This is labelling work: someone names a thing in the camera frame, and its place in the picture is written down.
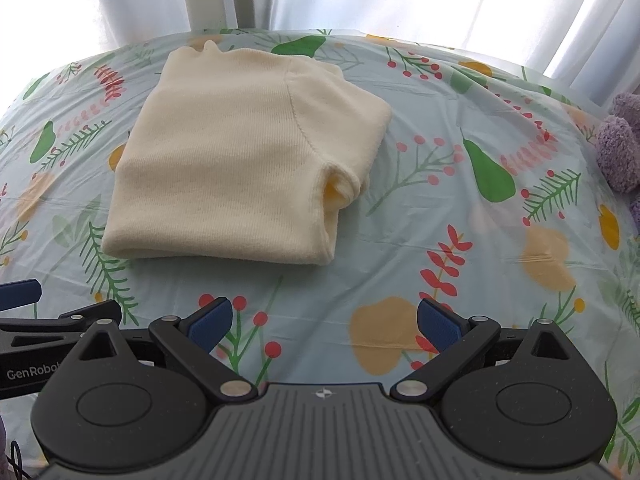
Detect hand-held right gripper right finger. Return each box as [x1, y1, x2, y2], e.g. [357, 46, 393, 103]
[390, 297, 571, 402]

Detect floral print bed sheet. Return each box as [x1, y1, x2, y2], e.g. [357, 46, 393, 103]
[0, 27, 640, 480]

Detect cream knit sweater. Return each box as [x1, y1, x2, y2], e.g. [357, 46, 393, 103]
[100, 42, 394, 267]

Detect purple plush toy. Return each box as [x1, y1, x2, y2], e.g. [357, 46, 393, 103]
[592, 91, 640, 196]

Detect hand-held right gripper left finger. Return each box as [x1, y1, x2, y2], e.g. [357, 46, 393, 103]
[75, 297, 258, 402]

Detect black cable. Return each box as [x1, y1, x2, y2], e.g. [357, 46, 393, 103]
[4, 439, 37, 480]

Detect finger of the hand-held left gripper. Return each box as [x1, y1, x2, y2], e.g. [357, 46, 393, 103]
[0, 279, 43, 314]
[0, 300, 124, 347]

